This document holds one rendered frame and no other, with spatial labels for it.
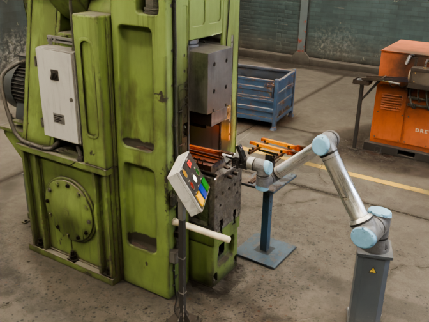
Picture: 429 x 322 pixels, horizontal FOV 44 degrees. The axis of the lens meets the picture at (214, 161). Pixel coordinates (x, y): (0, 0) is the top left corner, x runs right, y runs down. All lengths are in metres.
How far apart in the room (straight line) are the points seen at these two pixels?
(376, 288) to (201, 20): 2.07
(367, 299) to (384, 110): 3.53
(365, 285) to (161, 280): 1.42
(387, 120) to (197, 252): 3.60
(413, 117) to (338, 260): 2.72
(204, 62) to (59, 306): 2.00
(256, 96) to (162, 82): 4.16
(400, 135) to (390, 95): 0.51
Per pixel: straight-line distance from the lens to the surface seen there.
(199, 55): 3.43
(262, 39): 11.94
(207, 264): 4.02
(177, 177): 3.05
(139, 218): 3.90
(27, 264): 4.59
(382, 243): 3.57
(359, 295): 3.74
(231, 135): 4.14
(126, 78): 3.57
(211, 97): 3.50
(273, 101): 7.30
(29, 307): 4.12
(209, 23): 3.63
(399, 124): 6.85
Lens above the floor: 2.43
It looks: 23 degrees down
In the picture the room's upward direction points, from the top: 1 degrees clockwise
